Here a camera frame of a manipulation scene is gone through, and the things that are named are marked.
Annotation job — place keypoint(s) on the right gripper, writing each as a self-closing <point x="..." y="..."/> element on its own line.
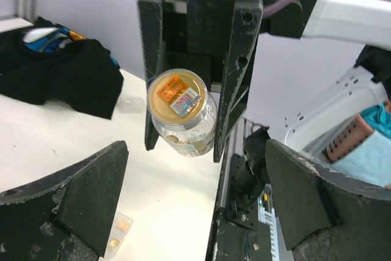
<point x="199" y="35"/>

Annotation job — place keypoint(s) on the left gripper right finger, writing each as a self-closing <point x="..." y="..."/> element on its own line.
<point x="325" y="215"/>

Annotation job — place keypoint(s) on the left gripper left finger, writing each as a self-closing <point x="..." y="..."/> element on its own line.
<point x="66" y="215"/>

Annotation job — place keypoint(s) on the clear pill bottle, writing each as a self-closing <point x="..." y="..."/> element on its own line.
<point x="183" y="111"/>

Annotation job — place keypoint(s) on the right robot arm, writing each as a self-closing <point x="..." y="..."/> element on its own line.
<point x="302" y="69"/>

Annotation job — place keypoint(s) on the light blue cloth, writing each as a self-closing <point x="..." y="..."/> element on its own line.
<point x="370" y="161"/>

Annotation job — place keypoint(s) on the pink crate in background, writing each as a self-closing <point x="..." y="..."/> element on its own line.
<point x="349" y="139"/>

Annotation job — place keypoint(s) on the clear bottle lid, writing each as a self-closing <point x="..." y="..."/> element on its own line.
<point x="130" y="104"/>

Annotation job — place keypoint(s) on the black garment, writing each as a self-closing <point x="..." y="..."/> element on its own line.
<point x="49" y="62"/>

